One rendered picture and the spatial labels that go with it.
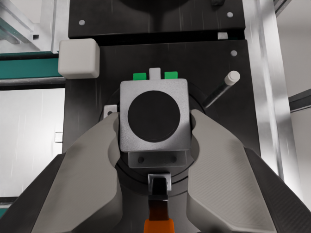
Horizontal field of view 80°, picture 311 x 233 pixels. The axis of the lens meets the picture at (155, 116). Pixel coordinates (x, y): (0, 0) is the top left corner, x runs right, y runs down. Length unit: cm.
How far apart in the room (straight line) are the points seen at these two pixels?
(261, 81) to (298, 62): 18
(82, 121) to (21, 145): 13
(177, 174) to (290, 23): 38
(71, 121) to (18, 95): 14
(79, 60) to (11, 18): 10
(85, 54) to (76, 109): 7
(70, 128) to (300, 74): 40
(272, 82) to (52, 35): 31
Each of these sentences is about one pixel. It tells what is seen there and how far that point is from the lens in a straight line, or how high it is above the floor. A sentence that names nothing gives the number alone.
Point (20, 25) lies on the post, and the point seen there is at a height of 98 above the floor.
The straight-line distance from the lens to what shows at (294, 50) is 46.
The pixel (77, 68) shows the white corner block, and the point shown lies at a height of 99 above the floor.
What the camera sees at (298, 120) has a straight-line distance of 42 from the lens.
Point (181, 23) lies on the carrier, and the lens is 28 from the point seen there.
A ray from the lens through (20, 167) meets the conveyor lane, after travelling 35.
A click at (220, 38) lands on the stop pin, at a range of 28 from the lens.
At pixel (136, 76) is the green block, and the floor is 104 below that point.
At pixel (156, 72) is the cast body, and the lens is 17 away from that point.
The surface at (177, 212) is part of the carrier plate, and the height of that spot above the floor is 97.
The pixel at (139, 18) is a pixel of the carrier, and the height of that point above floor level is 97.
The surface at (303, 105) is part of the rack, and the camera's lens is 31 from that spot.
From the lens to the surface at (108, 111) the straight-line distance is 20.
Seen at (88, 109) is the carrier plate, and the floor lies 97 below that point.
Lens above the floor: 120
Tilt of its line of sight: 80 degrees down
